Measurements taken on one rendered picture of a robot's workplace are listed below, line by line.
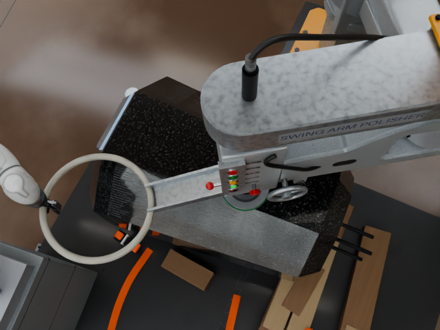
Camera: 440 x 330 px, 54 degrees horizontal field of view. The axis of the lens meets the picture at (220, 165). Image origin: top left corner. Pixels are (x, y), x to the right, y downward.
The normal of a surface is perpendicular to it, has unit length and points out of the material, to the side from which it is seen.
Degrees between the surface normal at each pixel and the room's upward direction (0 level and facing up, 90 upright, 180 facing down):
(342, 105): 0
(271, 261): 45
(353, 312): 0
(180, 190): 16
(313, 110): 0
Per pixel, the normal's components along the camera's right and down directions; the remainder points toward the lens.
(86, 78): -0.04, -0.33
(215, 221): -0.29, 0.39
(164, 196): -0.32, -0.27
